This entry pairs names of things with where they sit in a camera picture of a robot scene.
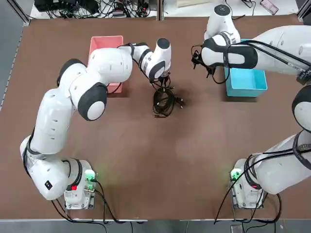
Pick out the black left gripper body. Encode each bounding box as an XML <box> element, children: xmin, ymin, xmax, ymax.
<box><xmin>159</xmin><ymin>72</ymin><xmax>172</xmax><ymax>84</ymax></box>

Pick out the blue plastic box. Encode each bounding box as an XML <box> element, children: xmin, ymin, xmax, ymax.
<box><xmin>225</xmin><ymin>38</ymin><xmax>268</xmax><ymax>98</ymax></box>

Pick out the pink plastic box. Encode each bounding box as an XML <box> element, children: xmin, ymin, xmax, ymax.
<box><xmin>88</xmin><ymin>35</ymin><xmax>124</xmax><ymax>94</ymax></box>

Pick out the smartphone with pink screen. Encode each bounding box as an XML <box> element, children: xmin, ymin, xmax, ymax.
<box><xmin>259</xmin><ymin>0</ymin><xmax>279</xmax><ymax>15</ymax></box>

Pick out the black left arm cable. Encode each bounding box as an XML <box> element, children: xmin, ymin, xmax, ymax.
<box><xmin>117</xmin><ymin>42</ymin><xmax>162</xmax><ymax>85</ymax></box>

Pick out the aluminium corner frame post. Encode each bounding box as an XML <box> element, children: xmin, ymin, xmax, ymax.
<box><xmin>296</xmin><ymin>0</ymin><xmax>311</xmax><ymax>24</ymax></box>
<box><xmin>18</xmin><ymin>0</ymin><xmax>31</xmax><ymax>25</ymax></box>

